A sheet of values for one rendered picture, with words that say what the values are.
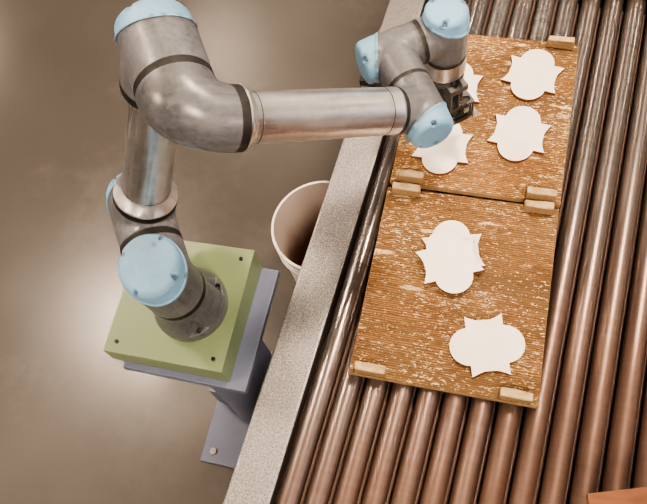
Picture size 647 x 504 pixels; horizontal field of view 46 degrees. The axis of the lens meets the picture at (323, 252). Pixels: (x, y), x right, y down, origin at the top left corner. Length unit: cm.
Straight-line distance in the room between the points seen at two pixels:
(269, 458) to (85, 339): 135
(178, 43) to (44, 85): 226
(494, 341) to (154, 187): 68
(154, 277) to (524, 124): 84
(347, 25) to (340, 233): 165
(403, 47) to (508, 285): 52
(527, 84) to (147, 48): 93
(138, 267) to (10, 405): 145
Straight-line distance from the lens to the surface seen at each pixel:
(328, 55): 305
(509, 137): 167
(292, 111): 109
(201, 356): 152
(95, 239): 284
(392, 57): 127
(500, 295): 151
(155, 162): 128
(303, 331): 152
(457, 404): 146
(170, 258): 135
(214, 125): 104
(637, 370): 152
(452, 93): 140
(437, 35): 130
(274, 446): 147
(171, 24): 112
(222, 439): 244
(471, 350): 146
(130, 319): 160
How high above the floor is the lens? 233
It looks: 64 degrees down
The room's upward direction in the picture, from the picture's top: 16 degrees counter-clockwise
